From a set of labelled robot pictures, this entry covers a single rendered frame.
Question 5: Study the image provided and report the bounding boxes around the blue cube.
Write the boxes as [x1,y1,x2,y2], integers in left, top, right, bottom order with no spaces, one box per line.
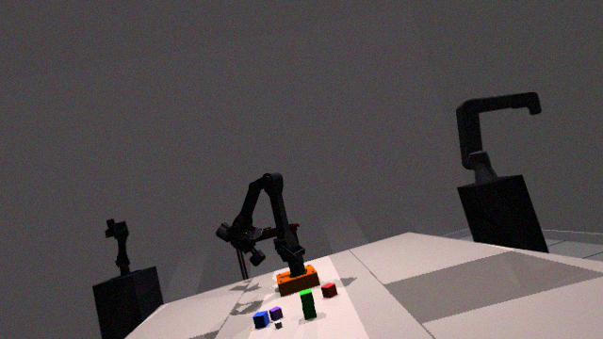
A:
[253,311,270,329]

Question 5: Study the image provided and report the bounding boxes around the green block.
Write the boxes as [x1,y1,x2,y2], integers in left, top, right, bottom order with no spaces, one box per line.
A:
[300,288,315,308]
[302,305,317,320]

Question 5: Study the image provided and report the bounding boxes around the small purple block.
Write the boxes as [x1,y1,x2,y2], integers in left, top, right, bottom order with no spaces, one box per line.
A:
[269,307,283,321]

